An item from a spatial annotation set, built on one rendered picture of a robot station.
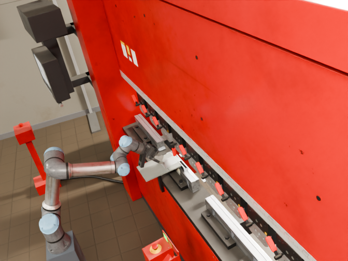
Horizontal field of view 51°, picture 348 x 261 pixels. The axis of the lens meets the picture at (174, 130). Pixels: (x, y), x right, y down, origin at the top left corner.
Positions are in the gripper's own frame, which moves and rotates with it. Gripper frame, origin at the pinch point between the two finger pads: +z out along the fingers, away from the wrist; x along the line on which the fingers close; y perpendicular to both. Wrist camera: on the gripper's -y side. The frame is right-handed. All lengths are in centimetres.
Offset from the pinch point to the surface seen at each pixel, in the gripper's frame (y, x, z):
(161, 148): 1.5, 31.9, 22.4
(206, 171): 19, -52, -14
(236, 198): 20, -80, -17
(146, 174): -12.2, -1.2, -3.8
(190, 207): -10.6, -34.4, 13.2
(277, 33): 75, -110, -89
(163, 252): -38, -46, 2
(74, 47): 15, 295, 24
